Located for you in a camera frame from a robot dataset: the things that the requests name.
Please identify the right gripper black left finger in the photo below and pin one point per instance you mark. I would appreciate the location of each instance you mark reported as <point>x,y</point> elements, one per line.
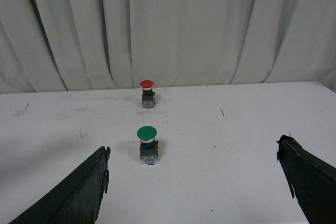
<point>77,198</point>

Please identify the red push button switch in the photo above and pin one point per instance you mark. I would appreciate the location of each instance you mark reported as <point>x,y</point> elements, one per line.
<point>148,95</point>

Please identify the white pleated curtain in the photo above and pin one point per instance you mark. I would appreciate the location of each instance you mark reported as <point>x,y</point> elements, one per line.
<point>69,45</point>

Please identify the green push button switch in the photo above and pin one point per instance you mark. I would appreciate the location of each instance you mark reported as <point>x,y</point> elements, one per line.
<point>149,146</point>

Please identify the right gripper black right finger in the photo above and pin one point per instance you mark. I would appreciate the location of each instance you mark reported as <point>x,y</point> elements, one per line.
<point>311,180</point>

